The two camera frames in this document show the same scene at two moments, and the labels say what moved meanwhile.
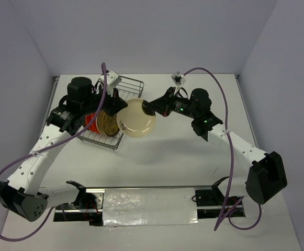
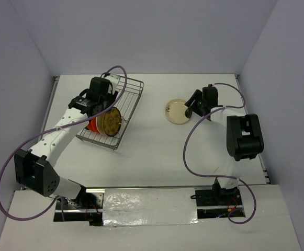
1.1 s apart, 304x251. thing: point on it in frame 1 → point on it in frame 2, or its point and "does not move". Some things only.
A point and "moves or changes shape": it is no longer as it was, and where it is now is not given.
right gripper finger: x=162 y=105 → x=194 y=104
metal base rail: x=211 y=201 does not move
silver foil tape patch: x=149 y=206 does not move
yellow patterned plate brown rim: x=111 y=125 does not move
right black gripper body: x=181 y=105 → x=204 y=102
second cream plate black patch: x=99 y=123 does not move
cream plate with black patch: x=132 y=121 moves or changes shape
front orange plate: x=93 y=128 does not move
